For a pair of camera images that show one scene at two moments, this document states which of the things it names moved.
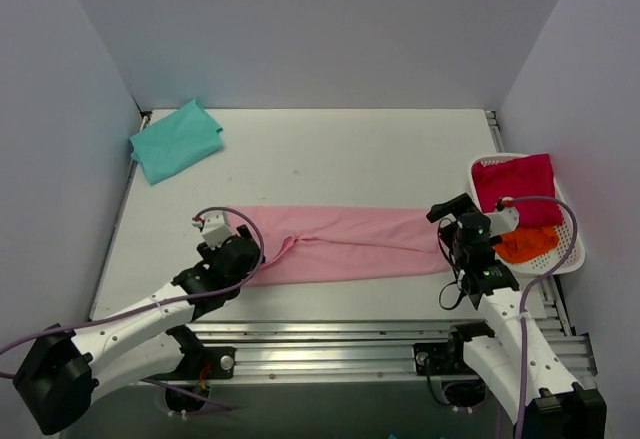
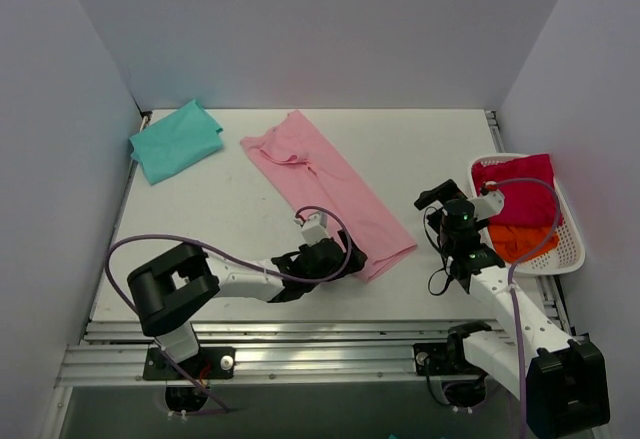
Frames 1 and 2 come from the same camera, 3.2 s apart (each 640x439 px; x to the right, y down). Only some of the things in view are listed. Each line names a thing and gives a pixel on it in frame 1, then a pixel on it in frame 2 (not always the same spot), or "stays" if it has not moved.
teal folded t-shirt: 177,144 stays
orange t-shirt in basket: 525,243 stays
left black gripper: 248,235 → 347,254
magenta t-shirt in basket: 526,176 stays
